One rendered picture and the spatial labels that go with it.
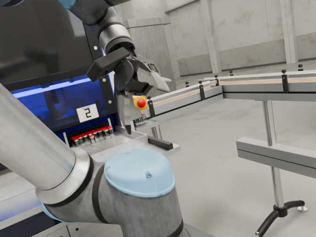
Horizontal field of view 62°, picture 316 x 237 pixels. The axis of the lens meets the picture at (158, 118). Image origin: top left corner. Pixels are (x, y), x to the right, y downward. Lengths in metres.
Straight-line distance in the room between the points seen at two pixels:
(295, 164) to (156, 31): 4.86
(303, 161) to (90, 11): 1.27
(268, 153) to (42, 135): 1.41
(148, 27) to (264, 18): 6.11
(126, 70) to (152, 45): 5.26
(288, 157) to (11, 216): 1.32
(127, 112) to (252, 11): 10.79
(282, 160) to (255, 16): 9.85
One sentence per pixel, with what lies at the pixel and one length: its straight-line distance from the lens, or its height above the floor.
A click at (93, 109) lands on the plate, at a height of 1.03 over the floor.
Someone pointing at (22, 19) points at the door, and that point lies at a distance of 1.17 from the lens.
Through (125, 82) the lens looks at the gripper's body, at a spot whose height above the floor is 1.15.
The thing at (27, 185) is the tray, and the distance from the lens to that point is 0.91.
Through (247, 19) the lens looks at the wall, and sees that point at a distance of 11.39.
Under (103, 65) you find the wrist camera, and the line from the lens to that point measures 0.54.
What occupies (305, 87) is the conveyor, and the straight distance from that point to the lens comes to 1.39.
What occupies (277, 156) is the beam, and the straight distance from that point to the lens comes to 1.64.
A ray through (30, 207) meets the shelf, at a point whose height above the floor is 0.88.
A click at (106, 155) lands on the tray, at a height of 0.89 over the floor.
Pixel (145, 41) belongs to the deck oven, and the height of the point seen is 1.58.
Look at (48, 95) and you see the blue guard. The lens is 1.14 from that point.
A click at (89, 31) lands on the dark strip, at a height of 1.35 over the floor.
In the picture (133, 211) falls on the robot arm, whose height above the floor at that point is 0.95.
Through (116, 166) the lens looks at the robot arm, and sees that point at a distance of 0.46.
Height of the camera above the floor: 1.18
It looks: 13 degrees down
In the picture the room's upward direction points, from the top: 13 degrees counter-clockwise
